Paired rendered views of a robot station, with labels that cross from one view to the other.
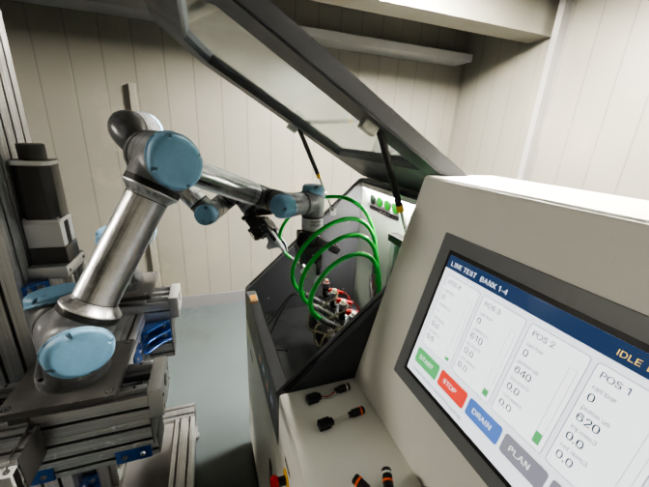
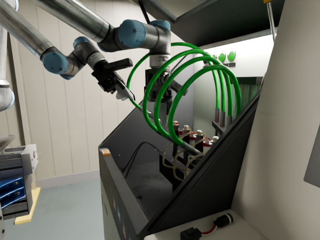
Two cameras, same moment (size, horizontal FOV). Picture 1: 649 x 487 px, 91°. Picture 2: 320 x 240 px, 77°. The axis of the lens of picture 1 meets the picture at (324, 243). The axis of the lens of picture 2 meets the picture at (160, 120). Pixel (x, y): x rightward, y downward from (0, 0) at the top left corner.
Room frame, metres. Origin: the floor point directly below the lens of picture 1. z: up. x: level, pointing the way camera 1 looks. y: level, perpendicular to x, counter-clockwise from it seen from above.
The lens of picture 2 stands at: (0.31, 0.08, 1.28)
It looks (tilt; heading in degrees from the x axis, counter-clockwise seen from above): 11 degrees down; 358
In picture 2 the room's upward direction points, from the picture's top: straight up
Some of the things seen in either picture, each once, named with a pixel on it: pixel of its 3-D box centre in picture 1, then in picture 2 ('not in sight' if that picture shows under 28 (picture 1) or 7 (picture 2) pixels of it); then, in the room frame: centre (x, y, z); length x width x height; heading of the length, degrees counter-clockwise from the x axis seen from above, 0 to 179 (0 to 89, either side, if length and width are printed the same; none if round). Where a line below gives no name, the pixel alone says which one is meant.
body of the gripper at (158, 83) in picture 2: (309, 245); (158, 85); (1.05, 0.05, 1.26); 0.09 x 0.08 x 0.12; 111
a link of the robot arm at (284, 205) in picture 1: (286, 204); (135, 35); (0.99, 0.13, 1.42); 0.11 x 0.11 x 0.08; 48
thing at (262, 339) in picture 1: (263, 347); (117, 194); (0.99, 0.21, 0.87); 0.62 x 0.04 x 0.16; 21
